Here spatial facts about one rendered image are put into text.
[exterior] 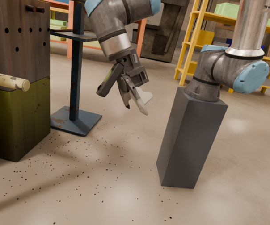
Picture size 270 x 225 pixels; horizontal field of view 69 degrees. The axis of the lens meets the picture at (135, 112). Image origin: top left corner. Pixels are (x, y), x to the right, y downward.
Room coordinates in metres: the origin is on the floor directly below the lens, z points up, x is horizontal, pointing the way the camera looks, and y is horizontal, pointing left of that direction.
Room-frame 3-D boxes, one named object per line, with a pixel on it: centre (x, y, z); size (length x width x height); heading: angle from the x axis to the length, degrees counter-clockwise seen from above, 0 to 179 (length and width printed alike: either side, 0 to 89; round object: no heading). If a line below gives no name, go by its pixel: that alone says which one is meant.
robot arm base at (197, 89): (1.07, -0.35, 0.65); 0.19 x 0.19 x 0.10
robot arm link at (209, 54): (1.06, -0.35, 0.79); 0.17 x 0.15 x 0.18; 26
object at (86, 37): (1.54, 0.53, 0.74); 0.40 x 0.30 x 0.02; 173
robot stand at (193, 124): (1.07, -0.35, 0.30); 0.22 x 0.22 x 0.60; 8
